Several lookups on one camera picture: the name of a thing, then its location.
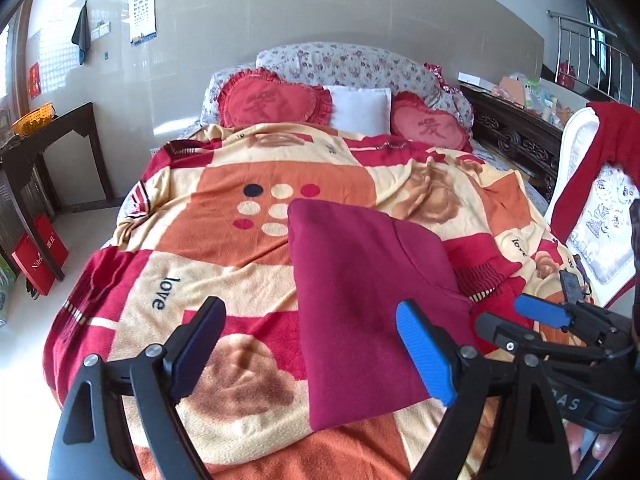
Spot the black small device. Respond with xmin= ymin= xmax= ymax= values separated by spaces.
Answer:
xmin=559 ymin=270 xmax=593 ymax=306

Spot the person's right hand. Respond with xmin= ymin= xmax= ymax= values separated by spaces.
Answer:
xmin=565 ymin=424 xmax=619 ymax=480

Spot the white chair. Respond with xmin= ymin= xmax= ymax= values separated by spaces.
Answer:
xmin=544 ymin=107 xmax=640 ymax=311

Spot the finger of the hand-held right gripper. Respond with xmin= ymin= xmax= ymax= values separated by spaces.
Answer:
xmin=474 ymin=311 xmax=593 ymax=362
xmin=514 ymin=294 xmax=632 ymax=347

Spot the dark wooden table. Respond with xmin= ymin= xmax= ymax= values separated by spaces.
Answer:
xmin=0 ymin=101 xmax=113 ymax=281

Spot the dark hanging towel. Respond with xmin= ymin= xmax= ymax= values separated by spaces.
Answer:
xmin=71 ymin=1 xmax=91 ymax=66

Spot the carved dark wooden bed frame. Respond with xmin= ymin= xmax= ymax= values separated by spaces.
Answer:
xmin=459 ymin=84 xmax=566 ymax=201

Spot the green printed packet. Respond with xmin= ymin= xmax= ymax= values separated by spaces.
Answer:
xmin=0 ymin=255 xmax=18 ymax=321

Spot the red garment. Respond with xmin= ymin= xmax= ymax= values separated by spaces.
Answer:
xmin=556 ymin=101 xmax=640 ymax=243

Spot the white pillow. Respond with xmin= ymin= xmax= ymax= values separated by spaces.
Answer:
xmin=324 ymin=86 xmax=393 ymax=136

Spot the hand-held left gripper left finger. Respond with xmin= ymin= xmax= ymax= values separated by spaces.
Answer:
xmin=47 ymin=296 xmax=227 ymax=480

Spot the eye chart poster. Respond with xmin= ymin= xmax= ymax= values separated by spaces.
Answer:
xmin=129 ymin=0 xmax=158 ymax=47

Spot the metal stair railing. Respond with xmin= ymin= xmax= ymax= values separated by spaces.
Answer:
xmin=546 ymin=9 xmax=640 ymax=106

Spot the orange plastic basket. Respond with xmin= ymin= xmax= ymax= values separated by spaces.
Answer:
xmin=11 ymin=102 xmax=55 ymax=136

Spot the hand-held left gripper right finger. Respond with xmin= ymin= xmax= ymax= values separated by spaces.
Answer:
xmin=395 ymin=299 xmax=576 ymax=480

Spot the large red heart pillow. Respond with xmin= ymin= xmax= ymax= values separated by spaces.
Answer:
xmin=216 ymin=67 xmax=335 ymax=128

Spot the red shopping bag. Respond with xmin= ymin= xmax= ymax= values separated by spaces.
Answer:
xmin=11 ymin=232 xmax=56 ymax=297
xmin=32 ymin=212 xmax=70 ymax=271

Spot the red orange printed blanket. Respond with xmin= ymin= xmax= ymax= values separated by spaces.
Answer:
xmin=42 ymin=122 xmax=601 ymax=480

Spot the pile of packets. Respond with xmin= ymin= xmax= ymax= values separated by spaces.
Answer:
xmin=492 ymin=74 xmax=586 ymax=126

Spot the maroon sweater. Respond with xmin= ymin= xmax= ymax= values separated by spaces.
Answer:
xmin=288 ymin=199 xmax=476 ymax=432

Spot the small red heart pillow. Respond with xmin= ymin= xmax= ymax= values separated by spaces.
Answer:
xmin=390 ymin=91 xmax=473 ymax=152

